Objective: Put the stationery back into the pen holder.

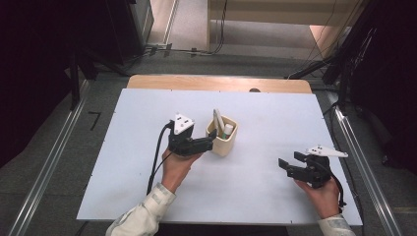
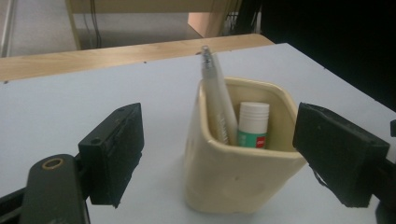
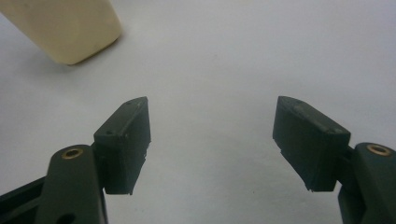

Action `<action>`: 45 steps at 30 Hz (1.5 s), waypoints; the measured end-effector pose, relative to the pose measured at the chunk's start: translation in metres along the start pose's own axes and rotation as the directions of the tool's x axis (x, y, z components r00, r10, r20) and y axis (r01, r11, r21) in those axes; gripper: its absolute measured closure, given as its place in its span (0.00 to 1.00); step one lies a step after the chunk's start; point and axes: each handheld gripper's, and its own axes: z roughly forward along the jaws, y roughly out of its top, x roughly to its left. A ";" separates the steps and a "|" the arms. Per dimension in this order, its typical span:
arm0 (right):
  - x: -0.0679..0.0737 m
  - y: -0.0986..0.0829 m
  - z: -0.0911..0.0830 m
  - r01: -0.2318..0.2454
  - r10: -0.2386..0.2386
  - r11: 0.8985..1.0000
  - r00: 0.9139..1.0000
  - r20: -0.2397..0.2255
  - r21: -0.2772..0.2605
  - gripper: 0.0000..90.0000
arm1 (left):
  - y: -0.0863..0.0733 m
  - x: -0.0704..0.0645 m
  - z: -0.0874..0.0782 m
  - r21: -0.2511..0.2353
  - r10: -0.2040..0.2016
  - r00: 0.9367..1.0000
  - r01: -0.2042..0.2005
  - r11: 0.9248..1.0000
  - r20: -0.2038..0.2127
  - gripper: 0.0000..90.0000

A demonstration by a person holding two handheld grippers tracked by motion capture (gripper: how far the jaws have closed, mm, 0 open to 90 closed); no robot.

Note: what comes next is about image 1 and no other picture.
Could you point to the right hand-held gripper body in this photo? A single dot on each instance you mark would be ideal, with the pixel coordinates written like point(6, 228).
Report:
point(318, 173)

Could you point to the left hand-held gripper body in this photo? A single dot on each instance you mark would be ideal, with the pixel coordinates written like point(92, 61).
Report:
point(182, 146)

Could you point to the white pen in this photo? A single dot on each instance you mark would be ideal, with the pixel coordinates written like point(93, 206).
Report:
point(220, 122)

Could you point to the green and white glue stick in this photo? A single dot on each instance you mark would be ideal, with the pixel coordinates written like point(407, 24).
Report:
point(228, 130)

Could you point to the beige square pen holder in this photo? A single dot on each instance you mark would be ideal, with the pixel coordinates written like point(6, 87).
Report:
point(223, 147)

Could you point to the person's left hand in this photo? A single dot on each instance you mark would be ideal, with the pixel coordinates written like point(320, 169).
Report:
point(173, 170)

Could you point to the person's right hand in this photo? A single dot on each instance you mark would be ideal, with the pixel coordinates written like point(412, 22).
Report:
point(326, 200)

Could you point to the wooden table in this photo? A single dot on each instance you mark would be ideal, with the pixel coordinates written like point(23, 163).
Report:
point(196, 83)

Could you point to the white board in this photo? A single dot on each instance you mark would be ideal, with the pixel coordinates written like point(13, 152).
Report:
point(246, 196)

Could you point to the black stand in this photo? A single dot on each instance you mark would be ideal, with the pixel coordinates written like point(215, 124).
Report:
point(344, 82)
point(74, 82)

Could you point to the black curtain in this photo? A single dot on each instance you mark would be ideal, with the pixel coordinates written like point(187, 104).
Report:
point(32, 65)
point(393, 82)

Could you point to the dark cabinet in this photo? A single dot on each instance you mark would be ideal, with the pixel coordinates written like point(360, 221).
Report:
point(124, 29)

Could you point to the beige wooden furniture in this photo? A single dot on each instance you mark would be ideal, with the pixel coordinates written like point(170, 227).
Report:
point(278, 18)

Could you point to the metal floor rail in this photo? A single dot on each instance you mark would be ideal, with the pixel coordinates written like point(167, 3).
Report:
point(382, 203)
point(50, 164)

